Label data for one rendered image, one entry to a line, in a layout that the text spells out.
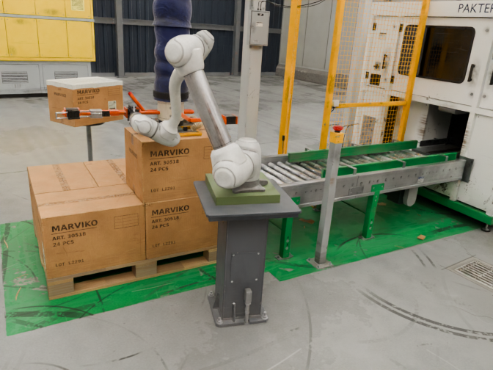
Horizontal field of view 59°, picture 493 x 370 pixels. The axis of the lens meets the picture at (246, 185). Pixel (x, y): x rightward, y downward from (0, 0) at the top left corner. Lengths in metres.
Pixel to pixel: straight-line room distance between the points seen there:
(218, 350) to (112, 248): 0.94
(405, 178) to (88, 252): 2.57
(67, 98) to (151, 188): 1.96
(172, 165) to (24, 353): 1.29
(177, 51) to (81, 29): 8.11
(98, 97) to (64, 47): 5.47
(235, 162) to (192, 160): 0.79
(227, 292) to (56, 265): 1.04
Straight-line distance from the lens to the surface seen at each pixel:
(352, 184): 3.47
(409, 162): 4.06
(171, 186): 2.82
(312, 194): 3.24
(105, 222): 2.78
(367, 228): 3.80
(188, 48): 2.06
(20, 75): 9.99
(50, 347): 2.61
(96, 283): 3.01
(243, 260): 2.45
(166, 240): 2.96
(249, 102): 4.24
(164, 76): 2.79
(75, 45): 10.09
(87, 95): 4.54
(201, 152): 2.83
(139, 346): 2.52
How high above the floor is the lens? 1.63
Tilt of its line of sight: 20 degrees down
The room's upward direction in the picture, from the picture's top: 4 degrees clockwise
